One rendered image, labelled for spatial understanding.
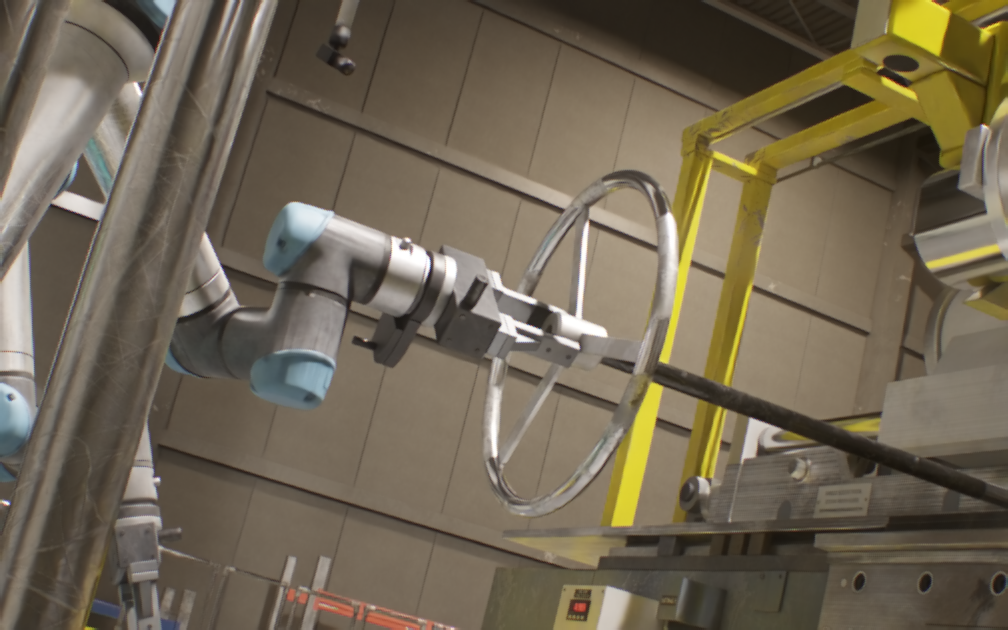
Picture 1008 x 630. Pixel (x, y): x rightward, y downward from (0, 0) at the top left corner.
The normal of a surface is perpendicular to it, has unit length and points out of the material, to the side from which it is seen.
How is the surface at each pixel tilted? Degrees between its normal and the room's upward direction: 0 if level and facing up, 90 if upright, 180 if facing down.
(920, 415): 90
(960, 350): 68
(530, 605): 90
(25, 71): 90
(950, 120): 133
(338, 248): 90
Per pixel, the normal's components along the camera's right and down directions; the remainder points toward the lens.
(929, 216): -0.88, -0.32
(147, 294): 0.54, -0.10
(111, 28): 0.18, 0.49
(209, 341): -0.58, -0.07
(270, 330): -0.57, -0.36
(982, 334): -0.72, -0.65
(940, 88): -0.80, 0.41
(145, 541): 0.32, -0.31
